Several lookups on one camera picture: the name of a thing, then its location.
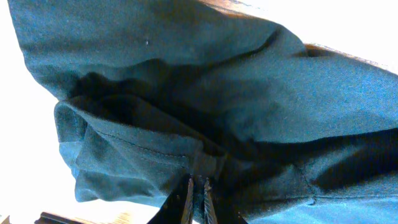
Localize black t-shirt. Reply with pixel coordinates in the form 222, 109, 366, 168
9, 0, 397, 223

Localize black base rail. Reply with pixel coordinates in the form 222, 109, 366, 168
34, 212, 88, 224

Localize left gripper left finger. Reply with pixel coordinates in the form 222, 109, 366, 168
147, 174, 194, 224

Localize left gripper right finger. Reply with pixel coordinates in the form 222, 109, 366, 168
203, 178, 248, 224

